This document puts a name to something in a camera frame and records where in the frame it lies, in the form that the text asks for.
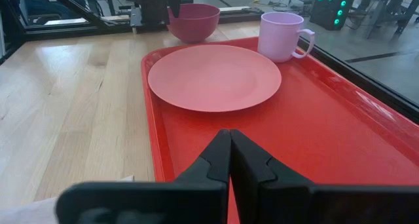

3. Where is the red plastic tray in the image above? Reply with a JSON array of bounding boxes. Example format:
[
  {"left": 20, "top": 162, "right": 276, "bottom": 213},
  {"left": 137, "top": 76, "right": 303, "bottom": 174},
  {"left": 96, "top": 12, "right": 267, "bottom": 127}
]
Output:
[{"left": 140, "top": 36, "right": 419, "bottom": 224}]

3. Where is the magenta plastic bowl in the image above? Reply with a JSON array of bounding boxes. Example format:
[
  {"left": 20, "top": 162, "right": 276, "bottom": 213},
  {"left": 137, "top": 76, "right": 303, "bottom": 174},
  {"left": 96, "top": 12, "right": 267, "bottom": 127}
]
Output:
[{"left": 166, "top": 3, "right": 221, "bottom": 44}]

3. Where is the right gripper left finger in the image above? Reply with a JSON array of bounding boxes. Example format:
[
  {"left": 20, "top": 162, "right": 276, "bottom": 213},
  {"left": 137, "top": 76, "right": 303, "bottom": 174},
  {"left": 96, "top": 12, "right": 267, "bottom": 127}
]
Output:
[{"left": 55, "top": 128, "right": 232, "bottom": 224}]

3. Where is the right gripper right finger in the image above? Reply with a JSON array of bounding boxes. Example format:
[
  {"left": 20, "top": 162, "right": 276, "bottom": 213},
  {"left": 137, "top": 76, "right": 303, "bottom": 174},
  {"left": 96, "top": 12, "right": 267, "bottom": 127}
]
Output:
[{"left": 230, "top": 129, "right": 419, "bottom": 224}]

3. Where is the salmon pink round plate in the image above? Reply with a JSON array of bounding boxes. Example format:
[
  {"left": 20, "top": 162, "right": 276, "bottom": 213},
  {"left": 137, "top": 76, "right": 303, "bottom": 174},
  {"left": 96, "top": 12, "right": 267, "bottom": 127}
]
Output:
[{"left": 147, "top": 44, "right": 282, "bottom": 113}]

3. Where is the grey metal workbench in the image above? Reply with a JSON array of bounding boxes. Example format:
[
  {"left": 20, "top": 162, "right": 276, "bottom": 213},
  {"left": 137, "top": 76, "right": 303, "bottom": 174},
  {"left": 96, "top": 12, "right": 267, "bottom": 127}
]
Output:
[{"left": 346, "top": 0, "right": 419, "bottom": 40}]

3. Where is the lilac plastic mug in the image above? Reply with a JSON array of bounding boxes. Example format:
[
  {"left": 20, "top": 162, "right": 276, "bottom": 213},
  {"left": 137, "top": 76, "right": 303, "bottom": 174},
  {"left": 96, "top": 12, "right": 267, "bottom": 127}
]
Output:
[{"left": 257, "top": 11, "right": 316, "bottom": 64}]

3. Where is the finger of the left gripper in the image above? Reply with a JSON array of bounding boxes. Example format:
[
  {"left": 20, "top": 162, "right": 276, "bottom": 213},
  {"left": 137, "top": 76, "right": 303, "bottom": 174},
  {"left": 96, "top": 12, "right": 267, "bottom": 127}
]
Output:
[{"left": 167, "top": 0, "right": 184, "bottom": 19}]

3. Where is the black computer with green lights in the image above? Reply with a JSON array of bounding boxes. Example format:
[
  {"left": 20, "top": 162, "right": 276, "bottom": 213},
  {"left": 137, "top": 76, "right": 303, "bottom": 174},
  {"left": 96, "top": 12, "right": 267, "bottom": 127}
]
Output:
[{"left": 309, "top": 0, "right": 356, "bottom": 31}]

